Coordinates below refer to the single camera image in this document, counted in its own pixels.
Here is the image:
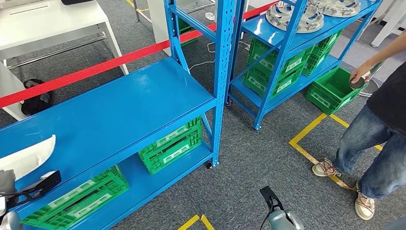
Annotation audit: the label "person's right hand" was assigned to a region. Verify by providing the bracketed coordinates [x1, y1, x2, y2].
[350, 62, 372, 85]

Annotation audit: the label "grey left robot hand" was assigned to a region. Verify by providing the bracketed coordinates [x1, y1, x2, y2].
[0, 170, 16, 195]

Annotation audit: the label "black round handheld device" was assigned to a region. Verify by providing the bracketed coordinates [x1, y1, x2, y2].
[349, 76, 366, 90]

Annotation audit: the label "white curved car part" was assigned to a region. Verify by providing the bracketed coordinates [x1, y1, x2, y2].
[0, 134, 57, 182]

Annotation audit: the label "small blue metal shelf rack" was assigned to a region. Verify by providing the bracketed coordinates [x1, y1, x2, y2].
[226, 0, 384, 131]

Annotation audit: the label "large blue metal shelf rack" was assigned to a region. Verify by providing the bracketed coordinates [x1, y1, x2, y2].
[0, 0, 237, 230]

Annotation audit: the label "silver round stand base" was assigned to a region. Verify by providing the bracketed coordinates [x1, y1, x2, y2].
[358, 63, 385, 98]

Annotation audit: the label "person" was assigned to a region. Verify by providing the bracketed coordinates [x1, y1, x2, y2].
[312, 32, 406, 221]

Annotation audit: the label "open green plastic crate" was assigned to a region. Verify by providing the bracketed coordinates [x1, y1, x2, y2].
[304, 66, 366, 116]

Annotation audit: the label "white tables with white legs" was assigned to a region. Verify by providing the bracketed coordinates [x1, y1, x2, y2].
[370, 0, 406, 48]

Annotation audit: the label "silver wheel cover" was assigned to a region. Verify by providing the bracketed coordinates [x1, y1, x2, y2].
[265, 0, 325, 34]
[309, 0, 361, 18]

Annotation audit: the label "black bag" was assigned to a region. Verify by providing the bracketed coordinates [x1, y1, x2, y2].
[21, 79, 54, 116]

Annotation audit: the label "yellow floor tape square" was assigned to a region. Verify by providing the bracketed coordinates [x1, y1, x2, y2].
[288, 113, 383, 192]

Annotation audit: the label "white furniture side panel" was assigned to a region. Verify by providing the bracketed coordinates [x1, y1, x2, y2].
[0, 62, 30, 121]

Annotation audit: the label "red barrier belt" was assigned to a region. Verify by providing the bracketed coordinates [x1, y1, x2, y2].
[0, 0, 280, 109]

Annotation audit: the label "white table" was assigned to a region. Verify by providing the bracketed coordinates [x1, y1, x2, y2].
[0, 0, 130, 76]

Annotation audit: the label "flat black item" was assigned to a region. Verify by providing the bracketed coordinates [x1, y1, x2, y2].
[61, 0, 95, 6]

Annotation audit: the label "white cabinet panel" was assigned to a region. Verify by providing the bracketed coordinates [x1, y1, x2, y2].
[147, 0, 173, 57]

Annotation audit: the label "yellow floor tape strip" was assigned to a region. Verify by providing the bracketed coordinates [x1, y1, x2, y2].
[125, 0, 150, 13]

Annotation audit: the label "white power cable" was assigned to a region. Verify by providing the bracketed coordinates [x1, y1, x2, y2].
[189, 41, 251, 71]

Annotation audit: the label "chrome metal leg frame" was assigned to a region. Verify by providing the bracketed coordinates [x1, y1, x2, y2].
[132, 0, 216, 24]

